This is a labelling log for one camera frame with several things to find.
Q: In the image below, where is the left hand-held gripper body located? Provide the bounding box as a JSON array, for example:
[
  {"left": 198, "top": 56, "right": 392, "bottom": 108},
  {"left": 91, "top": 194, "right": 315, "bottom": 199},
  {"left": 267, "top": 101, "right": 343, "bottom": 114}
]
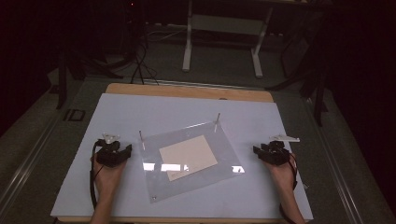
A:
[{"left": 94, "top": 133, "right": 126, "bottom": 169}]

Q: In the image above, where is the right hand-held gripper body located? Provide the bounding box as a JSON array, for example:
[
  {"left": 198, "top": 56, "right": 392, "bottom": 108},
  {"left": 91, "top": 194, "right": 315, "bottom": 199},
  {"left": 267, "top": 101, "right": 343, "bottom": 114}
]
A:
[{"left": 262, "top": 133, "right": 301, "bottom": 166}]

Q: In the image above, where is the printed picture card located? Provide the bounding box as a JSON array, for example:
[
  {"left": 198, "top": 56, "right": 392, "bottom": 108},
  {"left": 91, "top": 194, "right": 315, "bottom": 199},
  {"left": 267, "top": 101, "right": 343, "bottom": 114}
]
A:
[{"left": 158, "top": 134, "right": 219, "bottom": 182}]

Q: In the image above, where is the clear acrylic picture frame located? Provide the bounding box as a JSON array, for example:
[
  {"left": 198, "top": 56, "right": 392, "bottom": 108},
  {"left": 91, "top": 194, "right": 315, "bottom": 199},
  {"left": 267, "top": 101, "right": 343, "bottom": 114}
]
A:
[{"left": 138, "top": 120, "right": 246, "bottom": 203}]

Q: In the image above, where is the person's right hand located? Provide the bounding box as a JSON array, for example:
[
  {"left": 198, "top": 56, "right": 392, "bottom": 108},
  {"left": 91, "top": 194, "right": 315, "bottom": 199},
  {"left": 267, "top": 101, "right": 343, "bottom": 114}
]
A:
[{"left": 263, "top": 154, "right": 298, "bottom": 191}]

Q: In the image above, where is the person's left hand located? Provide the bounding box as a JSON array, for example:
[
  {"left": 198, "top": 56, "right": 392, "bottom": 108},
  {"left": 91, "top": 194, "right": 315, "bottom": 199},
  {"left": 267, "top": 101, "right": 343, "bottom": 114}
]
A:
[{"left": 91, "top": 156, "right": 127, "bottom": 192}]

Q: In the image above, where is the black tripod stand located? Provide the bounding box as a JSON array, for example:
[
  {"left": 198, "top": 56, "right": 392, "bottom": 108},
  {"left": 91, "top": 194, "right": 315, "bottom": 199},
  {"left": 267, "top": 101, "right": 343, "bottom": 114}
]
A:
[{"left": 265, "top": 0, "right": 332, "bottom": 128}]

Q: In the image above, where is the wooden table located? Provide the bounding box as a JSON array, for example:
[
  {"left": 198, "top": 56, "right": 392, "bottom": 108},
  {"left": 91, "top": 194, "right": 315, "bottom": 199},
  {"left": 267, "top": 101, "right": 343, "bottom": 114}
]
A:
[{"left": 57, "top": 82, "right": 313, "bottom": 224}]

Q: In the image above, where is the black metal stand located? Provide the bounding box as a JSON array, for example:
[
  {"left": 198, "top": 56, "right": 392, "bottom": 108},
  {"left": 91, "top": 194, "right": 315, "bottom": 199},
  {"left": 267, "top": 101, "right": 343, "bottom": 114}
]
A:
[{"left": 55, "top": 43, "right": 87, "bottom": 110}]

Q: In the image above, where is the black leaning panel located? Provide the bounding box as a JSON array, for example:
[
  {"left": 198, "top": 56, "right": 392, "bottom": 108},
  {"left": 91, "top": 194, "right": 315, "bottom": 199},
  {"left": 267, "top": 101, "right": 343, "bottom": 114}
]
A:
[{"left": 280, "top": 33, "right": 311, "bottom": 79}]

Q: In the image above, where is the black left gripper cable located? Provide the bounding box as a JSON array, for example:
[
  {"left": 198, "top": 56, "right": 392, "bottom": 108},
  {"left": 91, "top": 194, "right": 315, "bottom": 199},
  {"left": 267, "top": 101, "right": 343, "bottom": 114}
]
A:
[{"left": 89, "top": 140, "right": 102, "bottom": 210}]

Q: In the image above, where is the black rectangular floor bracket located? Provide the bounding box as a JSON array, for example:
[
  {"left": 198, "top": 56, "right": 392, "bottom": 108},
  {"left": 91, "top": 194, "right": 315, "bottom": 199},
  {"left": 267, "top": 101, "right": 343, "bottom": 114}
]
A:
[{"left": 63, "top": 108, "right": 87, "bottom": 122}]

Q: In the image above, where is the metal floor rail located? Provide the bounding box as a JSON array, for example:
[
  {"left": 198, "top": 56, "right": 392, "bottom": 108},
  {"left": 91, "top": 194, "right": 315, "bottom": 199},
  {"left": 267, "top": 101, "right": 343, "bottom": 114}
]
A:
[
  {"left": 0, "top": 116, "right": 62, "bottom": 216},
  {"left": 302, "top": 95, "right": 366, "bottom": 224}
]

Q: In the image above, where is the bundle of black cables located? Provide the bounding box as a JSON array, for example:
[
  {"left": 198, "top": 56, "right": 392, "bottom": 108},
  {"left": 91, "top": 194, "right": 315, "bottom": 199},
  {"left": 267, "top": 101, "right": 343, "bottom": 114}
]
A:
[{"left": 122, "top": 3, "right": 161, "bottom": 86}]

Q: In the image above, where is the white metal desk frame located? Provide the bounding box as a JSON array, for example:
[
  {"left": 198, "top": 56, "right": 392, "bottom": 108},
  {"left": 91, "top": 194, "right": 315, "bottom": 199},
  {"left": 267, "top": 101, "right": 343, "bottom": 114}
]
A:
[{"left": 181, "top": 0, "right": 275, "bottom": 79}]

